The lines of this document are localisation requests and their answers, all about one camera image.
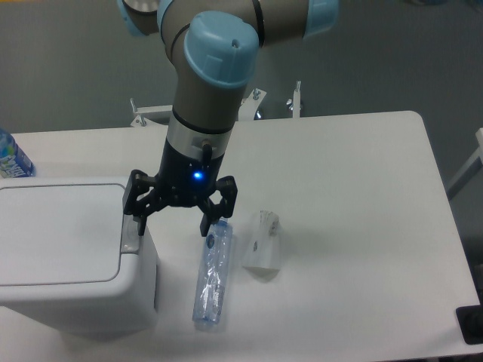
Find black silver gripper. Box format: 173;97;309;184
123;115;238;237

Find white push-lid trash can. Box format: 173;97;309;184
1;176;159;334

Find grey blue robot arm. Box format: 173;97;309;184
118;0;339;235

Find crushed clear plastic bottle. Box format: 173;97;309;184
192;218;232;331

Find blue labelled water bottle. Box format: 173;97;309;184
1;129;36;179

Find black clamp at table edge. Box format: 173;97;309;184
456;305;482;345

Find white metal base frame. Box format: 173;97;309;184
130;79;304;127

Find white frame at right edge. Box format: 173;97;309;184
446;128;482;201

